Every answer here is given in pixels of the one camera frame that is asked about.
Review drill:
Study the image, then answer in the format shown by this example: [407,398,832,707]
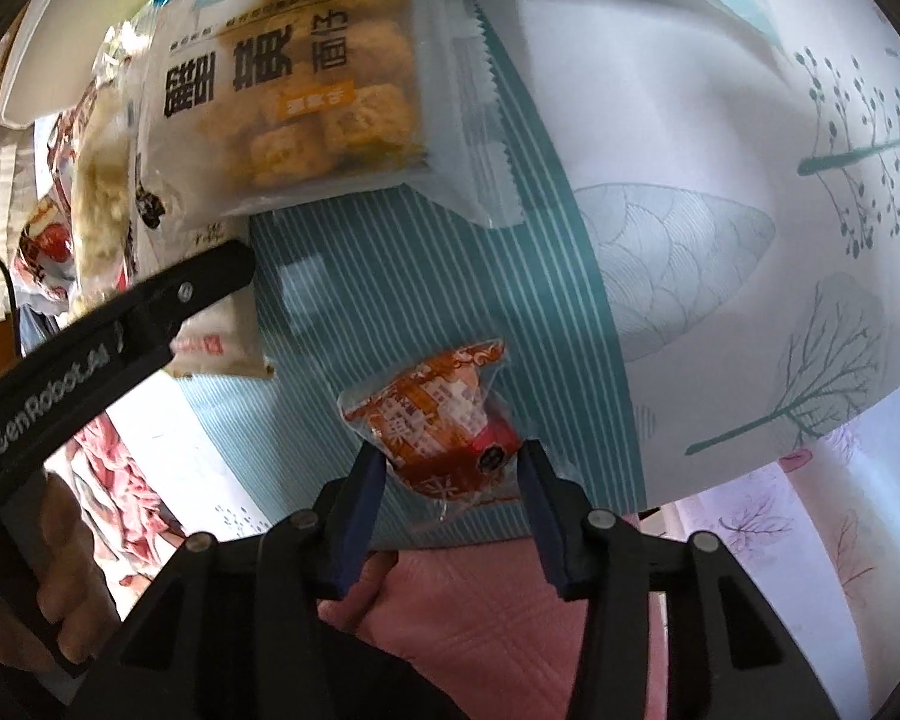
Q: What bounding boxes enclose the red orange snack packet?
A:
[338,338,523,522]

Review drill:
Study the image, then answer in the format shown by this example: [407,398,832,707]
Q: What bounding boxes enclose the large yellow cracker snack bag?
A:
[137,0,523,229]

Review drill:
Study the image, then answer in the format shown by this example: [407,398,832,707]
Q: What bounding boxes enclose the white plastic storage bin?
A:
[0,0,148,130]

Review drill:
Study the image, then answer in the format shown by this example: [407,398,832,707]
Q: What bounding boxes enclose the person's left hand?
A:
[0,473,119,673]

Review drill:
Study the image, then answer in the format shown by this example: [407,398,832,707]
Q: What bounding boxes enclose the pink quilted blanket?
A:
[318,512,673,720]

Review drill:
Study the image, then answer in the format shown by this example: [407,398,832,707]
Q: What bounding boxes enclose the white red label snack packet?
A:
[164,286,272,379]

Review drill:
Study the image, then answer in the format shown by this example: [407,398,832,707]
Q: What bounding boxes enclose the pale puffed snack bag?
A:
[71,83,133,316]

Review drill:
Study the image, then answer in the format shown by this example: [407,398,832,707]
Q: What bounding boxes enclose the tree patterned table cloth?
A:
[182,0,900,533]

